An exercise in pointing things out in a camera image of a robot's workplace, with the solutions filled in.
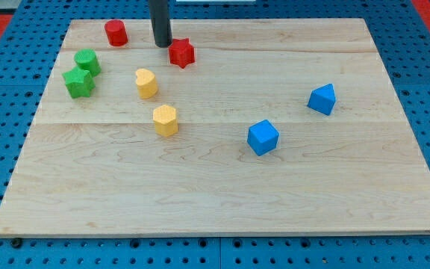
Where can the red cylinder block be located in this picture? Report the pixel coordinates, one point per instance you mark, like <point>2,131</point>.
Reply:
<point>116,33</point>

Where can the green star block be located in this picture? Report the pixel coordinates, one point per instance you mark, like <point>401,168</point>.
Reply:
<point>79,82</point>

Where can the blue triangle block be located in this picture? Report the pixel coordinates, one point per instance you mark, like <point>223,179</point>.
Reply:
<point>323,99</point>

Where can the yellow heart block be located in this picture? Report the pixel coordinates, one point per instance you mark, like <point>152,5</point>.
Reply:
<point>146,83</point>

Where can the blue cube block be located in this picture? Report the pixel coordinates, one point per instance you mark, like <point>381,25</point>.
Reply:
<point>262,137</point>

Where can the green cylinder block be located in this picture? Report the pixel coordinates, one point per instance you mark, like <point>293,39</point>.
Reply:
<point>87,59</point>

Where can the yellow hexagon block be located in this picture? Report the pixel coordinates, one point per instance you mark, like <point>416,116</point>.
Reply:
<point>165,120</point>

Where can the red star block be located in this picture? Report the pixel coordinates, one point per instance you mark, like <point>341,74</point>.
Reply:
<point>181,52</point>

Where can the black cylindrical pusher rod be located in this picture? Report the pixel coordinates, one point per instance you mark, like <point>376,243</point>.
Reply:
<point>161,27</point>

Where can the light wooden board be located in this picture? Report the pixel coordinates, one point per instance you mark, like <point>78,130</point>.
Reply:
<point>94,167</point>

